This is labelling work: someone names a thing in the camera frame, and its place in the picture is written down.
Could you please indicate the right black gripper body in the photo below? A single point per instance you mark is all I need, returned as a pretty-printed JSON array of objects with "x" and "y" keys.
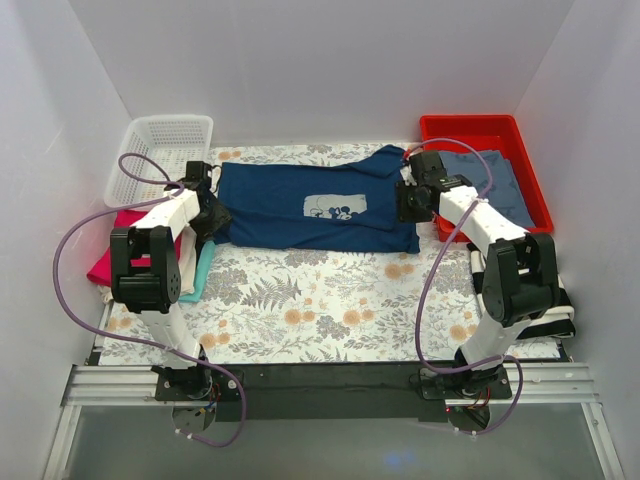
[{"x": 407, "y": 201}]

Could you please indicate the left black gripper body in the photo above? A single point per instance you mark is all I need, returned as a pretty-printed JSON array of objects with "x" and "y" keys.
[{"x": 215, "y": 218}]

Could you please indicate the navy blue mickey t-shirt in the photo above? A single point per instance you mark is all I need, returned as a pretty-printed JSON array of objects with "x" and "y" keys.
[{"x": 346, "y": 208}]

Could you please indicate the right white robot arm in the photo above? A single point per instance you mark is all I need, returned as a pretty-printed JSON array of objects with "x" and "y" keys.
[{"x": 520, "y": 282}]

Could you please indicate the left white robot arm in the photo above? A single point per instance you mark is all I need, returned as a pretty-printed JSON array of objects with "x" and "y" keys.
[{"x": 146, "y": 277}]

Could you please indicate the teal folded t-shirt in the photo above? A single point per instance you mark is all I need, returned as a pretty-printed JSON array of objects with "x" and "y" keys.
[{"x": 202, "y": 269}]

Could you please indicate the red plastic tray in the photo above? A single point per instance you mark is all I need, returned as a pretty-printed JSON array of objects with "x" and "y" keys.
[{"x": 495, "y": 132}]

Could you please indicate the grey-blue folded t-shirt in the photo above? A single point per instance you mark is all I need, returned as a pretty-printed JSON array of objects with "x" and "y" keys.
[{"x": 505, "y": 194}]

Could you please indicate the white plastic basket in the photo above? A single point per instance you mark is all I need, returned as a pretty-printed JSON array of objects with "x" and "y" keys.
[{"x": 157, "y": 144}]

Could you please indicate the floral patterned table mat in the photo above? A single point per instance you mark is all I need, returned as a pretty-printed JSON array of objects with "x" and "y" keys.
[{"x": 289, "y": 306}]

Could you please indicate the black white striped shirt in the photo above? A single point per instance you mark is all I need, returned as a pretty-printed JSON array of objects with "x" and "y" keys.
[{"x": 556, "y": 323}]

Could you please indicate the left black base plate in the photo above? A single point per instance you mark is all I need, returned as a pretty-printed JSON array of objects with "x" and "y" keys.
[{"x": 195, "y": 384}]

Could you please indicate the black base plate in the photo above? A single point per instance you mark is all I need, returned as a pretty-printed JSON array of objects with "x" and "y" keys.
[
  {"x": 466, "y": 385},
  {"x": 195, "y": 384}
]

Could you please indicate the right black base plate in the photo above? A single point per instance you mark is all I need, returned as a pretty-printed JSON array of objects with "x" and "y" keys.
[{"x": 466, "y": 385}]

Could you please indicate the aluminium mounting rail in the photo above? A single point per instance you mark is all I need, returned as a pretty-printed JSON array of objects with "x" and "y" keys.
[{"x": 543, "y": 383}]

